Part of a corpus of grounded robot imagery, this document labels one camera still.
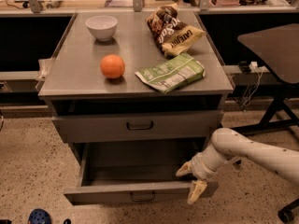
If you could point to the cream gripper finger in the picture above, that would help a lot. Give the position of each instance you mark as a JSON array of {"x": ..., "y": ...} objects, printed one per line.
[
  {"x": 196, "y": 190},
  {"x": 185, "y": 169}
]

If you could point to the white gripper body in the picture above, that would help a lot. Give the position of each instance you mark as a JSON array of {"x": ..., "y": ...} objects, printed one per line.
[{"x": 200, "y": 167}]

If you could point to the grey drawer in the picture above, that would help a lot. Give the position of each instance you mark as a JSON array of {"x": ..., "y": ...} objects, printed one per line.
[
  {"x": 131, "y": 127},
  {"x": 133, "y": 171}
]

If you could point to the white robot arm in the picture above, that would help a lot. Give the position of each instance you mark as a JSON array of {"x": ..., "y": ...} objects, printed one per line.
[{"x": 227, "y": 146}]

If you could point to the grey top drawer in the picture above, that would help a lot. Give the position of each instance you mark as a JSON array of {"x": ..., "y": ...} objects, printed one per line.
[{"x": 131, "y": 127}]

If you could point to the grey metal drawer cabinet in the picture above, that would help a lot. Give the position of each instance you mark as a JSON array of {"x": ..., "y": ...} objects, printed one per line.
[{"x": 77, "y": 87}]

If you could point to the black office chair base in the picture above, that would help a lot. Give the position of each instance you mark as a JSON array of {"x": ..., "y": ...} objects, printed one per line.
[{"x": 285, "y": 214}]

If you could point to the green snack bag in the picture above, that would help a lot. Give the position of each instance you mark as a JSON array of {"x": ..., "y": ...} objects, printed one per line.
[{"x": 172, "y": 74}]

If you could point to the orange ball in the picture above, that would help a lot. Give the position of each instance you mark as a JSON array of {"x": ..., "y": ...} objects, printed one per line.
[{"x": 112, "y": 66}]

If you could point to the brown yellow chip bag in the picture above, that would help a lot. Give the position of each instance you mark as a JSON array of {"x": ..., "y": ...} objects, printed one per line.
[{"x": 171, "y": 35}]

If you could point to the black side table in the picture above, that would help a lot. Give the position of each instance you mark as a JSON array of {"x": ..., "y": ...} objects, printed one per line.
[{"x": 278, "y": 48}]

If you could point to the blue perforated shoe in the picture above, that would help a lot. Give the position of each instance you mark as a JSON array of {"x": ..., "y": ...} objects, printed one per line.
[{"x": 39, "y": 216}]

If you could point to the white bowl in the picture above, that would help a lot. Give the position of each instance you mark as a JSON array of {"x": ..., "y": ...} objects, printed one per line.
[{"x": 102, "y": 27}]

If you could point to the white power adapter with cables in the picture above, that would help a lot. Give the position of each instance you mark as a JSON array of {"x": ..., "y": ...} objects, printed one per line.
[{"x": 245, "y": 99}]

